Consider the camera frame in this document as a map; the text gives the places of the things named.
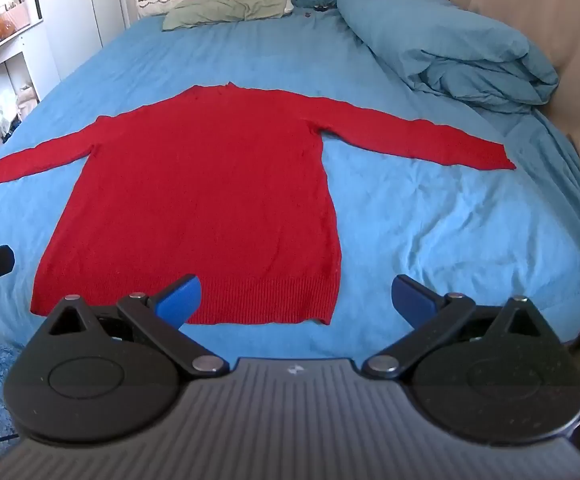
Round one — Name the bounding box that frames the red knit sweater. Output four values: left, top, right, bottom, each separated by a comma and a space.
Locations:
0, 82, 517, 327

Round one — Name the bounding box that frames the white shelf unit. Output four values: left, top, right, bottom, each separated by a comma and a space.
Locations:
0, 0, 51, 181

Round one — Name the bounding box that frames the white wardrobe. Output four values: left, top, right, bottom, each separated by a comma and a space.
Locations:
35, 0, 132, 81

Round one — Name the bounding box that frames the green pillow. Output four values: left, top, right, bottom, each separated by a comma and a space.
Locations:
161, 0, 296, 32

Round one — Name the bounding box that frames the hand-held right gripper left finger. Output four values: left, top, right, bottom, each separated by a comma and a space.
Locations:
35, 274, 231, 377

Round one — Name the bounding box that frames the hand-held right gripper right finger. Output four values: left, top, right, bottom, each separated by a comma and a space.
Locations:
361, 274, 553, 378

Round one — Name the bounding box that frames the blue duvet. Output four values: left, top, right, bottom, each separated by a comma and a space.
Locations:
337, 0, 561, 107

